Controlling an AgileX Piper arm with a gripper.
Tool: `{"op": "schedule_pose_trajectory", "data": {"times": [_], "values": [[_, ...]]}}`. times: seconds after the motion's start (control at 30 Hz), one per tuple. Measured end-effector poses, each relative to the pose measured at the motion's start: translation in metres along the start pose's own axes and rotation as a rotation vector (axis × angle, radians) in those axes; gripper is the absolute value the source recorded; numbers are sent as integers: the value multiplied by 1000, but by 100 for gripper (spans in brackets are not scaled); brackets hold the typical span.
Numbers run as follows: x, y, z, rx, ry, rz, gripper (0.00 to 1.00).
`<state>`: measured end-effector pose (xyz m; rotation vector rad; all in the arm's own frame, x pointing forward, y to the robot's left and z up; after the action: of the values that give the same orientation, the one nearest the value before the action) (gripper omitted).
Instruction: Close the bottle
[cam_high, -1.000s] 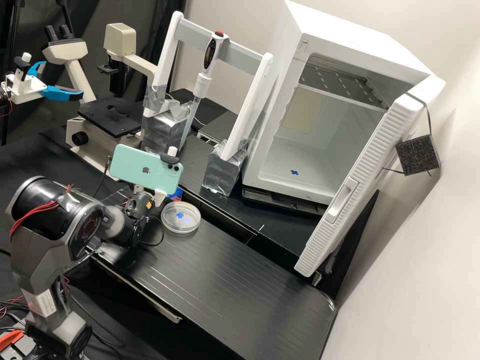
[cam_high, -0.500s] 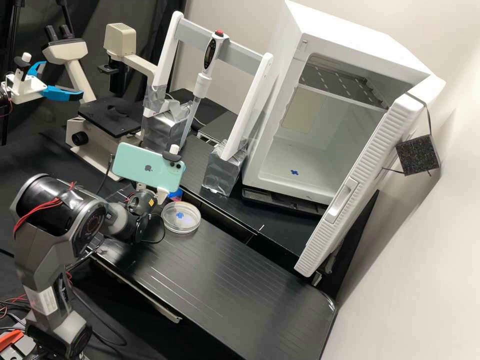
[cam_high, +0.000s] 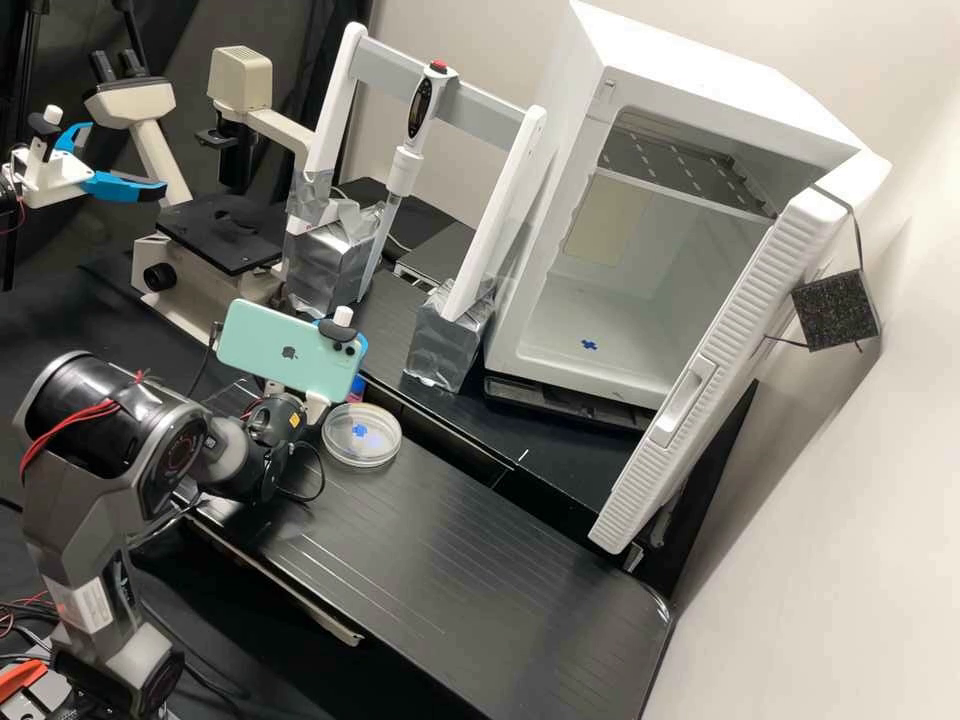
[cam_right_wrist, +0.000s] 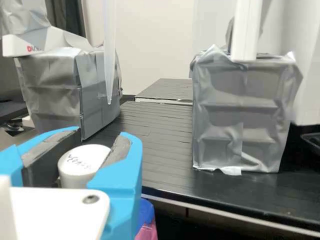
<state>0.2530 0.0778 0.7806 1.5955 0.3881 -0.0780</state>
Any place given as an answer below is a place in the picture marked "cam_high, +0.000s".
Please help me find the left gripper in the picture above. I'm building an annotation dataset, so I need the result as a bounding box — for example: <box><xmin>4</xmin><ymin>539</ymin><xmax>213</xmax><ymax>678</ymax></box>
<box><xmin>10</xmin><ymin>121</ymin><xmax>171</xmax><ymax>209</ymax></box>

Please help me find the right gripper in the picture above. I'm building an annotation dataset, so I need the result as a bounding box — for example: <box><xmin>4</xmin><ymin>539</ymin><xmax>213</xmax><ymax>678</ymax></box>
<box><xmin>305</xmin><ymin>332</ymin><xmax>371</xmax><ymax>426</ymax></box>

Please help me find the left phone holder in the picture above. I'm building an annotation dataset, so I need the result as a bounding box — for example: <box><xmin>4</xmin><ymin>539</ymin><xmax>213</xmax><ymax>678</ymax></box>
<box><xmin>28</xmin><ymin>104</ymin><xmax>64</xmax><ymax>165</ymax></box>

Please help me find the petri dish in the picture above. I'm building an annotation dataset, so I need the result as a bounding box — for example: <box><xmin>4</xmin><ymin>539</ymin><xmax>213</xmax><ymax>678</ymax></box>
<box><xmin>320</xmin><ymin>404</ymin><xmax>405</xmax><ymax>471</ymax></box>

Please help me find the cream microscope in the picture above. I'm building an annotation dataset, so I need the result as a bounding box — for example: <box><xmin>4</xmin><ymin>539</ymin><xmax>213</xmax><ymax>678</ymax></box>
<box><xmin>83</xmin><ymin>44</ymin><xmax>322</xmax><ymax>335</ymax></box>

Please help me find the white pipette stand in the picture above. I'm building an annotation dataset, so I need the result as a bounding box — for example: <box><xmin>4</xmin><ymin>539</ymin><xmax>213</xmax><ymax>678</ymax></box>
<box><xmin>283</xmin><ymin>20</ymin><xmax>551</xmax><ymax>397</ymax></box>

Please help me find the pipette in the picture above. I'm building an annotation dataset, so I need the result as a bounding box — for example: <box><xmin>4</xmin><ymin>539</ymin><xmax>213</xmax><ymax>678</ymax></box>
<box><xmin>361</xmin><ymin>58</ymin><xmax>460</xmax><ymax>295</ymax></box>

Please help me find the incubator door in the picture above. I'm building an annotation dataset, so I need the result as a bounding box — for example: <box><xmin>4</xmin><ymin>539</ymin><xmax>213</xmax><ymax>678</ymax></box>
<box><xmin>587</xmin><ymin>149</ymin><xmax>894</xmax><ymax>557</ymax></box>

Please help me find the white incubator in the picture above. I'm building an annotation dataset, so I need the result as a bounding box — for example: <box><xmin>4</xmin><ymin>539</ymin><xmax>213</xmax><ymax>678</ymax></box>
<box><xmin>482</xmin><ymin>0</ymin><xmax>864</xmax><ymax>414</ymax></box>

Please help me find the right wrist camera phone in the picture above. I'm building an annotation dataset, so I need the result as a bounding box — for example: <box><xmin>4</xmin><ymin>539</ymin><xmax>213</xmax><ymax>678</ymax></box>
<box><xmin>214</xmin><ymin>297</ymin><xmax>370</xmax><ymax>403</ymax></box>

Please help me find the black cable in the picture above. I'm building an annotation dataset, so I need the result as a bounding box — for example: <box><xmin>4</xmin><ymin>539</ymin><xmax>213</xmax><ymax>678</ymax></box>
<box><xmin>184</xmin><ymin>318</ymin><xmax>226</xmax><ymax>400</ymax></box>

